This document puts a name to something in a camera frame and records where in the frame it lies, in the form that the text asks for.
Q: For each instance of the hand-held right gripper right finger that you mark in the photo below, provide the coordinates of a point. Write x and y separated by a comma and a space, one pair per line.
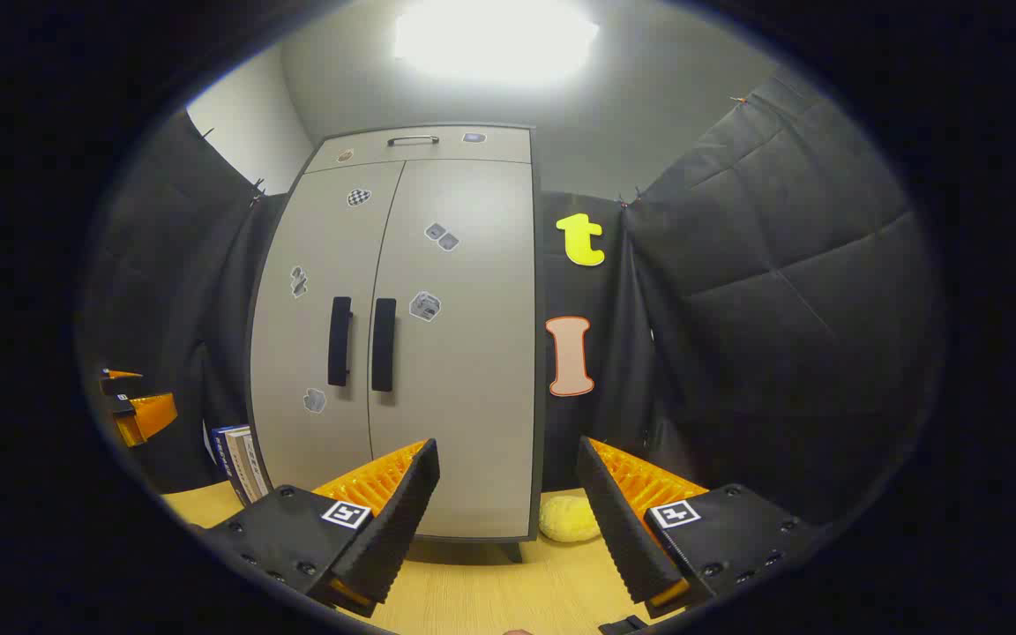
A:
623, 529

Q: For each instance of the grey double-door shoe cabinet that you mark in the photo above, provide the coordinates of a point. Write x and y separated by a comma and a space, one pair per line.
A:
490, 145

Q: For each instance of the stack of books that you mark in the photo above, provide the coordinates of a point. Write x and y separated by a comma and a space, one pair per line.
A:
242, 466

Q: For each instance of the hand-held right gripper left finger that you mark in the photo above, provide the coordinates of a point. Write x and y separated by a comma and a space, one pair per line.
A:
393, 529

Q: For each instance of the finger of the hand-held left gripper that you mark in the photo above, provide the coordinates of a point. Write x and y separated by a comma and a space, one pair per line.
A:
151, 416
120, 377

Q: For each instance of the ceiling light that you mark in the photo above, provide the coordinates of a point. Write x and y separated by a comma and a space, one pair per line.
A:
495, 40

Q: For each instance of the grey cabinet door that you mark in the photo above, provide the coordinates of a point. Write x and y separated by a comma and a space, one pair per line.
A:
473, 397
296, 353

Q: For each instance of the yellow sponge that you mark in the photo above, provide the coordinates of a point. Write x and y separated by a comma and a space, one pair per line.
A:
570, 519

